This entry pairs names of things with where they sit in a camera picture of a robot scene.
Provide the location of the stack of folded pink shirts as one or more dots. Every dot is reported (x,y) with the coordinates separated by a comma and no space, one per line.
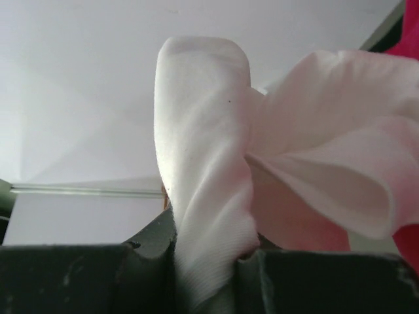
(406,238)

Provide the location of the white t-shirt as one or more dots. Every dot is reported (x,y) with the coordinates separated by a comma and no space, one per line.
(332,149)

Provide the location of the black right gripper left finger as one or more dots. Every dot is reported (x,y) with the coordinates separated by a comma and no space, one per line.
(135,276)

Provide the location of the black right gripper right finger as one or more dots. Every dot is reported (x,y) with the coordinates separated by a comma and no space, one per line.
(275,280)

